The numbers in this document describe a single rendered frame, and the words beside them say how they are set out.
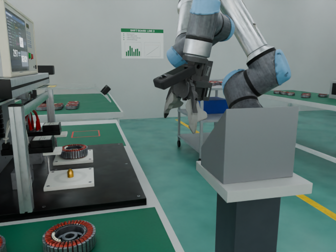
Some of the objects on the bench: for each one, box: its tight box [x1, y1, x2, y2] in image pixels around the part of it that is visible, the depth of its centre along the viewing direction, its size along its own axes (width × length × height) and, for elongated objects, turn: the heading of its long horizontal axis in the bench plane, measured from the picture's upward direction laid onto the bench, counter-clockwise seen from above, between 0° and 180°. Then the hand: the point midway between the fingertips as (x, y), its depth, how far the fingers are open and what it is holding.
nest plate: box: [44, 168, 95, 192], centre depth 98 cm, size 15×15×1 cm
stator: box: [60, 144, 88, 159], centre depth 120 cm, size 11×11×4 cm
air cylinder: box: [29, 153, 45, 165], centre depth 116 cm, size 5×8×6 cm
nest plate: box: [53, 150, 93, 166], centre depth 120 cm, size 15×15×1 cm
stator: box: [42, 220, 96, 252], centre depth 65 cm, size 11×11×4 cm
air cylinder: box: [11, 165, 34, 190], centre depth 94 cm, size 5×8×6 cm
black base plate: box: [0, 143, 147, 223], centre depth 109 cm, size 47×64×2 cm
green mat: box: [34, 123, 126, 147], centre depth 165 cm, size 94×61×1 cm, turn 105°
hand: (176, 125), depth 84 cm, fingers open, 14 cm apart
